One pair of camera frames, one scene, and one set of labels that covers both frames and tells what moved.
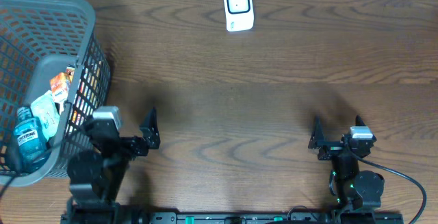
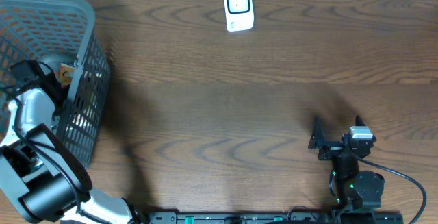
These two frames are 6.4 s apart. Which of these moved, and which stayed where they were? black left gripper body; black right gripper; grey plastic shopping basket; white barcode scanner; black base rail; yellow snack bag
Moved: black left gripper body; yellow snack bag
Stayed: black right gripper; black base rail; white barcode scanner; grey plastic shopping basket
